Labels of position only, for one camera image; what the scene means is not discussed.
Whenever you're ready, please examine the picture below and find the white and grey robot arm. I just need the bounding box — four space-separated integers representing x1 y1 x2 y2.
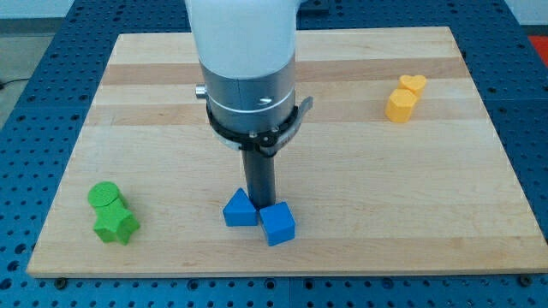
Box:
185 0 302 133

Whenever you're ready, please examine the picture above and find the green star block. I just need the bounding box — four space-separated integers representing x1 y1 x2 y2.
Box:
93 199 140 245

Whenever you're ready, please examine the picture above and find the yellow heart block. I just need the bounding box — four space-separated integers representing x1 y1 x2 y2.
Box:
398 74 427 98

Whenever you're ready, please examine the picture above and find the black tool clamp ring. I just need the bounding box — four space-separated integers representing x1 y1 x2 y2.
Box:
205 96 314 158

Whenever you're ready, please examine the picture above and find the yellow hexagon block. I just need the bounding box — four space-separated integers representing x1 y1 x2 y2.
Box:
384 89 418 123

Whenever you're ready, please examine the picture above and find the blue triangle block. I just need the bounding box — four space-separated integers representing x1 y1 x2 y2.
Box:
223 188 258 227

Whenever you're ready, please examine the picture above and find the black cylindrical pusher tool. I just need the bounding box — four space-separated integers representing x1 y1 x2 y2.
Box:
242 151 276 210

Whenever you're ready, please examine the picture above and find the black cable on floor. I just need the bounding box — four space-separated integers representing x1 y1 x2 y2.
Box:
0 77 29 91

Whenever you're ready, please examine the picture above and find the wooden board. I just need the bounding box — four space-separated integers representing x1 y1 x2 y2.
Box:
27 27 547 278

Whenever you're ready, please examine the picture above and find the green circle block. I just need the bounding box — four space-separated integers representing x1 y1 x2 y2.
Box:
87 181 128 208

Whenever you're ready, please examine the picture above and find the blue cube block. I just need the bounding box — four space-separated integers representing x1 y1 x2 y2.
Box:
259 202 295 246

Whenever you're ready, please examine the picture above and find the blue perforated table plate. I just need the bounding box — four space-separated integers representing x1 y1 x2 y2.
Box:
1 1 547 307

